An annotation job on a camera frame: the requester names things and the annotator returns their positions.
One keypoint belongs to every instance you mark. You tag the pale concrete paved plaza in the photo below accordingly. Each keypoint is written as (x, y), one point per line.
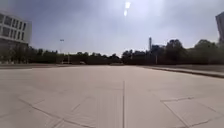
(110, 86)

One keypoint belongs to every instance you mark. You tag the distant tall tower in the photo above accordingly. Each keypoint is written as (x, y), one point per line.
(150, 43)

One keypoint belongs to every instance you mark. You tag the tall lamp pole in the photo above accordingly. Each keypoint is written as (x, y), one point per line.
(62, 45)

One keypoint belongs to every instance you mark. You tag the row of dark trees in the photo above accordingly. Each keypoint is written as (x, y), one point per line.
(173, 53)

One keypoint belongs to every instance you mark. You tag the raised concrete kerb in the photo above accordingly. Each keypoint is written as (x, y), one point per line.
(193, 71)

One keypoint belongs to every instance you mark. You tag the white multi-storey building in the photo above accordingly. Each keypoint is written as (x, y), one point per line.
(13, 30)

